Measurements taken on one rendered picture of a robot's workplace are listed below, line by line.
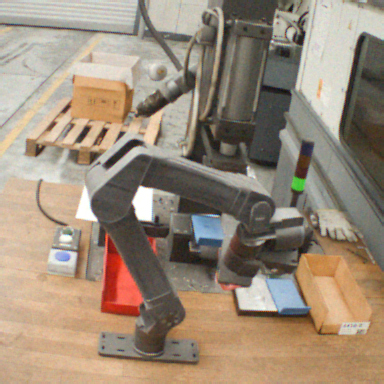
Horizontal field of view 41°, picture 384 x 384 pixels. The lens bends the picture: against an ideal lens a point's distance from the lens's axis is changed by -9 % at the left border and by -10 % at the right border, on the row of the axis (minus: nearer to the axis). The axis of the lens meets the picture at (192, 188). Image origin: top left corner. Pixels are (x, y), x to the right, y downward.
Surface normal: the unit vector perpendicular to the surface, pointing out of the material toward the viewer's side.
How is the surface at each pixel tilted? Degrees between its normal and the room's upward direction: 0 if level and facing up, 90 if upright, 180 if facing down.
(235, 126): 90
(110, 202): 90
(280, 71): 90
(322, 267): 90
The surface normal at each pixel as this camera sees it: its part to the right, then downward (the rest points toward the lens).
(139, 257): 0.32, 0.41
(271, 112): 0.02, 0.42
